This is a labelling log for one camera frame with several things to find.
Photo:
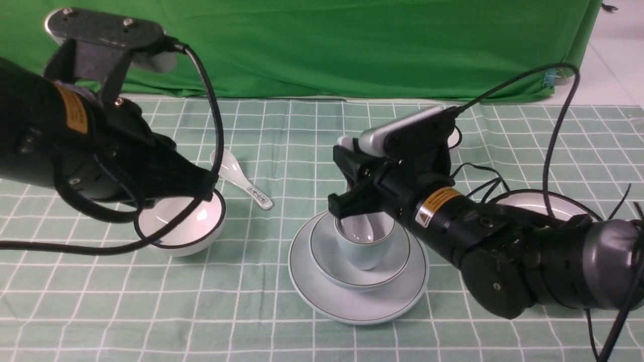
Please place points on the black-rimmed cartoon plate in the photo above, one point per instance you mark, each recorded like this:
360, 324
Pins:
563, 208

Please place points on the green backdrop cloth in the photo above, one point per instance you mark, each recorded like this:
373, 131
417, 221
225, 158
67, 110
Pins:
449, 50

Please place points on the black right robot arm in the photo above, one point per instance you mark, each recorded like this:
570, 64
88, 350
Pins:
510, 258

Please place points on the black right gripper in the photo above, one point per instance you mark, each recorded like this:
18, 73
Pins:
395, 187

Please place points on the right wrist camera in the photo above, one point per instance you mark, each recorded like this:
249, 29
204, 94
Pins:
413, 135

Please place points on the green checkered tablecloth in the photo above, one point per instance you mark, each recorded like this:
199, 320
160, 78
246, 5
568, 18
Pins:
235, 300

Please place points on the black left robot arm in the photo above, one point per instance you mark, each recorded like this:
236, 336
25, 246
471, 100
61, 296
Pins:
59, 137

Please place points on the white spoon with printed handle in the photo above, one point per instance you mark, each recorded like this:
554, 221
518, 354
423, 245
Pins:
230, 170

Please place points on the light blue ceramic bowl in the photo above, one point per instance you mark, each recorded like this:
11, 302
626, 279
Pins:
335, 268

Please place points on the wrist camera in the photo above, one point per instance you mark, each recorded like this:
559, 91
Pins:
413, 135
102, 47

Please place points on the plain white ceramic spoon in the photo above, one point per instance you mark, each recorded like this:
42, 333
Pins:
358, 229

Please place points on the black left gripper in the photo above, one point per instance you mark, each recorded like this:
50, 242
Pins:
150, 159

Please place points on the blue clip on backdrop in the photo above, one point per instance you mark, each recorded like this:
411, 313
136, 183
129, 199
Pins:
549, 80

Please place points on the light blue ceramic plate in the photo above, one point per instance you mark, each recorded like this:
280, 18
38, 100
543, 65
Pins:
334, 288

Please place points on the white bowl with black rim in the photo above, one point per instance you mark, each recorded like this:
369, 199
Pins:
198, 232

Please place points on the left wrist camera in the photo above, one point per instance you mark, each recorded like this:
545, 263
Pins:
102, 47

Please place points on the white cup with black rim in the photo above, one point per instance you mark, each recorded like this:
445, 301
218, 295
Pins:
455, 139

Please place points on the light blue ceramic cup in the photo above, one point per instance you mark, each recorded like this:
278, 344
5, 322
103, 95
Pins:
367, 256

